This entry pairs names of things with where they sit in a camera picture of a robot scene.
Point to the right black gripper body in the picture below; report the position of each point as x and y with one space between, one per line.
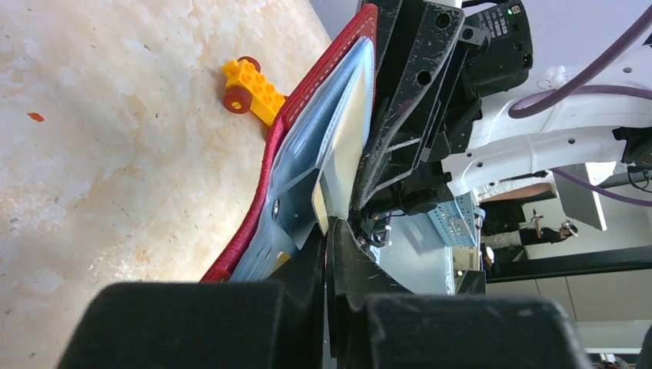
493 54

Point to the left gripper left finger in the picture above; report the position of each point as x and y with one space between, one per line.
274 323

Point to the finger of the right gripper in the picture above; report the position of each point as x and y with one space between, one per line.
415 42

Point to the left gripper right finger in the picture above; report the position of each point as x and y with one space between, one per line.
375 322

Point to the red card holder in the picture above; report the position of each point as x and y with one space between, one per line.
310 159

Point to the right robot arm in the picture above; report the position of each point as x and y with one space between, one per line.
566 116

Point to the yellow toy brick car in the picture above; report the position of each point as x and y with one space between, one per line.
248 91

